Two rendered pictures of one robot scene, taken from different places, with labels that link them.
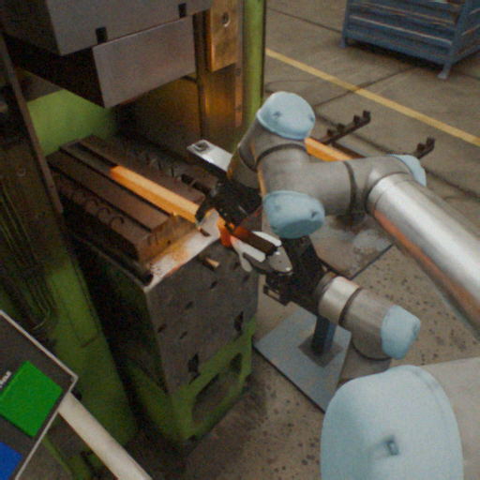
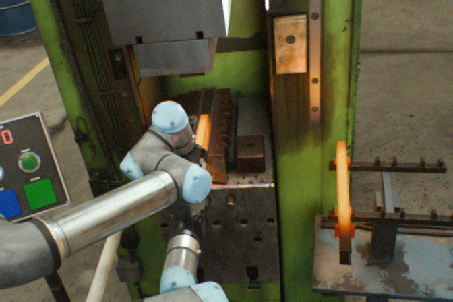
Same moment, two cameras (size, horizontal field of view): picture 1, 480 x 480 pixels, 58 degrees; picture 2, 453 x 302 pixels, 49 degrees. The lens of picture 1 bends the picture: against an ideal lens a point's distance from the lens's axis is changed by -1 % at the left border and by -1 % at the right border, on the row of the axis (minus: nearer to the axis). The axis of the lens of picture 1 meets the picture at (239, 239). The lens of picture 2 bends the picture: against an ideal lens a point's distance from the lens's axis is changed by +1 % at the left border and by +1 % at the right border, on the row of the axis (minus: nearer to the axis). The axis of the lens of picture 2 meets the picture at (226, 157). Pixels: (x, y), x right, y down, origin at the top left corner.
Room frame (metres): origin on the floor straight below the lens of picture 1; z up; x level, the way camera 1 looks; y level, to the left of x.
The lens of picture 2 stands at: (0.13, -0.93, 1.86)
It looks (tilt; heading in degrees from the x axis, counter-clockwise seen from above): 36 degrees down; 57
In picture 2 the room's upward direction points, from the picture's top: 8 degrees counter-clockwise
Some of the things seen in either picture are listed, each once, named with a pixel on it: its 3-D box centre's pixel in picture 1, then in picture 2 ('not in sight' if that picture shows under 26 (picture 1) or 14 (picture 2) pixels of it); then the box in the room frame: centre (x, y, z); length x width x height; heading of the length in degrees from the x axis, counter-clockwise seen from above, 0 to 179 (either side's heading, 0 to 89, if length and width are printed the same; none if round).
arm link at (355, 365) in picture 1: (366, 365); not in sight; (0.41, -0.22, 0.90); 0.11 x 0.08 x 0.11; 157
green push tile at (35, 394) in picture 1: (27, 397); (40, 193); (0.29, 0.30, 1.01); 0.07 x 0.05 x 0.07; 164
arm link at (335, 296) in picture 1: (338, 298); (184, 250); (0.48, -0.17, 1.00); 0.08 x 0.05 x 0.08; 140
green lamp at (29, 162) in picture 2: not in sight; (29, 162); (0.31, 0.34, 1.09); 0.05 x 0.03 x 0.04; 139
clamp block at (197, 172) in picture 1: (209, 184); (251, 153); (0.89, 0.07, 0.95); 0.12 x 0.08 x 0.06; 49
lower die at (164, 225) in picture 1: (112, 190); (199, 128); (0.85, 0.30, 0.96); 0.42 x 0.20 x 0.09; 49
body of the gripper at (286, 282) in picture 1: (298, 279); (187, 228); (0.53, -0.11, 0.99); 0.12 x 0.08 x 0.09; 50
